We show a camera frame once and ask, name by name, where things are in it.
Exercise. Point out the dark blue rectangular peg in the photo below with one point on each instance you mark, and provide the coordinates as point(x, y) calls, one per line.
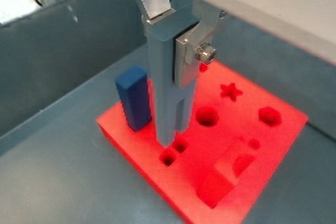
point(132, 87)

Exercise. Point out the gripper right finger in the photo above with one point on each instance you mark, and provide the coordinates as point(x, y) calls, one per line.
point(192, 46)

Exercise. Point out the red shape-sorting board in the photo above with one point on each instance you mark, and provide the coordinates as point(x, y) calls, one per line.
point(232, 109)

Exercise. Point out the red tall peg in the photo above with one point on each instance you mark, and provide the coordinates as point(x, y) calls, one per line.
point(224, 174)

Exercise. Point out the grey-blue double-square peg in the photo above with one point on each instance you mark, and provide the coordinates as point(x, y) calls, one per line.
point(172, 100)

